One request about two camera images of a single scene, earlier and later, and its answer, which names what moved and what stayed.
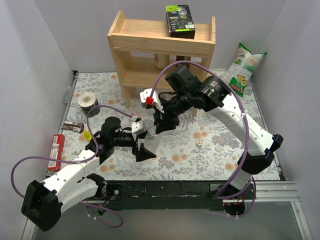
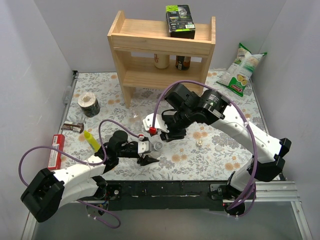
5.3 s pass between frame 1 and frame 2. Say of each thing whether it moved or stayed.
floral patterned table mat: stayed
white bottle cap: stayed
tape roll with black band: stayed
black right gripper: moved
